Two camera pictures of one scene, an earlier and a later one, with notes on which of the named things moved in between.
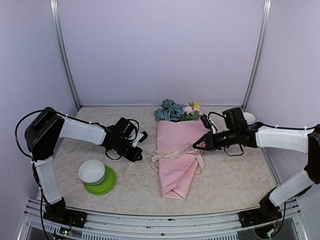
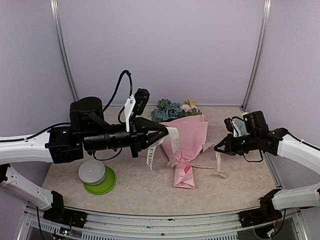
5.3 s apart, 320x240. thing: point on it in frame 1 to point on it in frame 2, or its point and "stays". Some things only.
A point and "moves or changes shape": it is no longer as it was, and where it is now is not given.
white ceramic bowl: x=92 y=172 stays
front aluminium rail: x=222 y=226 stays
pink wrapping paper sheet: x=176 y=173 moves or changes shape
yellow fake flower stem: x=197 y=105 to x=190 y=103
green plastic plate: x=104 y=187 stays
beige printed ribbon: x=187 y=151 to x=174 y=136
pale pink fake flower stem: x=192 y=113 moves or changes shape
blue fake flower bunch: x=170 y=111 moves or changes shape
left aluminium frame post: x=55 y=21 stays
